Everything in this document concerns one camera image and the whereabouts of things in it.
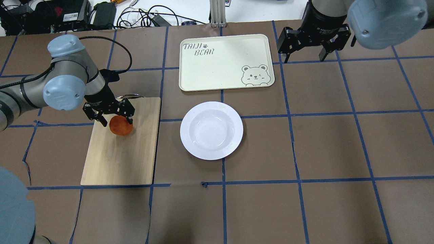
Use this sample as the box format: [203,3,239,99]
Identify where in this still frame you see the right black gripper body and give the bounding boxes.
[277,20,351,55]

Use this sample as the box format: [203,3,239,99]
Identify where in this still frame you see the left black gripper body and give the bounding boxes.
[83,86,134,119]

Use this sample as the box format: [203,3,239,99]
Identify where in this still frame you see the orange fruit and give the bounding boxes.
[109,115,134,136]

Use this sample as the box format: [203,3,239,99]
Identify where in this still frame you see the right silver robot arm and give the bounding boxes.
[277,0,433,62]

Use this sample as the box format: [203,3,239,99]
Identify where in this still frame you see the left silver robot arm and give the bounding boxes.
[1,34,135,244]

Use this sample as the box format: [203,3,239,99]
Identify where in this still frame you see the cream bear tray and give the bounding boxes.
[179,34,275,92]

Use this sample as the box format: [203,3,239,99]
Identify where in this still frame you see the wooden cutting board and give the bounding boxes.
[80,97,161,186]

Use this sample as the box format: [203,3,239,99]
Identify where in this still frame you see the white round plate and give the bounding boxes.
[180,101,244,161]

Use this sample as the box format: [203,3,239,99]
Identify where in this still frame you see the black power adapter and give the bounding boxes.
[92,2,116,30]

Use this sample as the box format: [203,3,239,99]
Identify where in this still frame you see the black computer box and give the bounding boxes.
[1,0,91,36]

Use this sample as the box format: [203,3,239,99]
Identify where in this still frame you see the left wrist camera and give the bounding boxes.
[99,68,120,84]

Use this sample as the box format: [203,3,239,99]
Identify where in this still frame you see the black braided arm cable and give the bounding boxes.
[0,36,133,90]

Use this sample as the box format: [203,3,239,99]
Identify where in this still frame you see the aluminium frame post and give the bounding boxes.
[209,0,227,28]

